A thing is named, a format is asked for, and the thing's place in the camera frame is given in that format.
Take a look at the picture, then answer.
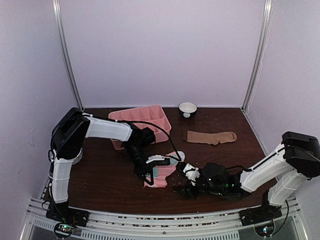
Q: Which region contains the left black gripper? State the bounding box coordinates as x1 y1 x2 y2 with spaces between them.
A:
124 143 154 186

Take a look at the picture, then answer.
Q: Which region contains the pink patterned sock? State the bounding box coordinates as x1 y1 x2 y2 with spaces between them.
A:
144 151 186 188

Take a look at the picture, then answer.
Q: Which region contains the tan brown sock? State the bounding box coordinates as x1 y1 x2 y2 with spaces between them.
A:
182 130 238 146

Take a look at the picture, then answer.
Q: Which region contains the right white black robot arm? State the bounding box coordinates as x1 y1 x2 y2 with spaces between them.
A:
174 131 320 221

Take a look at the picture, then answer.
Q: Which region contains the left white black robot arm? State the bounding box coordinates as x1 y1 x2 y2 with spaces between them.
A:
48 107 155 222

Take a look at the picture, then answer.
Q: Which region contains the pink divided organizer tray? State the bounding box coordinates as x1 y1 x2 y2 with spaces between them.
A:
108 105 172 143

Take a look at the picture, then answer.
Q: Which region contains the black white ceramic bowl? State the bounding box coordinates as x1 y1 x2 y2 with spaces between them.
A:
178 102 198 119

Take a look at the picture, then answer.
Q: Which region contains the white fluted bowl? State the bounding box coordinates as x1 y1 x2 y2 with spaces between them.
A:
72 148 83 165

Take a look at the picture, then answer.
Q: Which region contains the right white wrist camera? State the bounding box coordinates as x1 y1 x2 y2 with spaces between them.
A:
175 161 201 186

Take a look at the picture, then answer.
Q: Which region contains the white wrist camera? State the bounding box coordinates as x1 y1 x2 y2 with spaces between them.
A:
175 161 201 186
146 155 171 166

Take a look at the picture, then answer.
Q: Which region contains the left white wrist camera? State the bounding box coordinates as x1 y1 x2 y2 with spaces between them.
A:
146 155 171 166

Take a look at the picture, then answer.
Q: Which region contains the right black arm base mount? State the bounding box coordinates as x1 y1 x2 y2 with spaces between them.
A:
239 206 282 238

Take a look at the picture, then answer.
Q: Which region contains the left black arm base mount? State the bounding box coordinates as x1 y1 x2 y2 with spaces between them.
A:
45 204 90 239

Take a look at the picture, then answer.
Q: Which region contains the left aluminium frame post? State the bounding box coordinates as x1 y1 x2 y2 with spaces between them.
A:
52 0 84 111

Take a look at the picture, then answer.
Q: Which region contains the aluminium frame post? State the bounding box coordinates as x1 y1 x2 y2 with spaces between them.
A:
241 0 274 113
52 0 84 111

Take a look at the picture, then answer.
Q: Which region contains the right aluminium frame post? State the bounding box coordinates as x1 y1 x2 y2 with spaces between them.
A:
241 0 274 113

